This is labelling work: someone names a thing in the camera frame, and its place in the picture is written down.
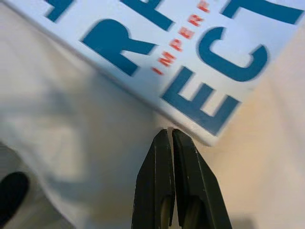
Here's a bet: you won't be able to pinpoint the white book blue letters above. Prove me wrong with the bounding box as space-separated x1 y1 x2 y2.
4 0 305 147

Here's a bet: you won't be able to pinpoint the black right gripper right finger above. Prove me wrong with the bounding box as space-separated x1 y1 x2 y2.
172 129 234 229

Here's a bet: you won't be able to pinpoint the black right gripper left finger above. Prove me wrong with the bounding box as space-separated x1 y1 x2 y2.
132 129 179 229

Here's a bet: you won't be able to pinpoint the cream sheeted bed mattress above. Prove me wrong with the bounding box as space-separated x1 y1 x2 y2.
0 0 305 229

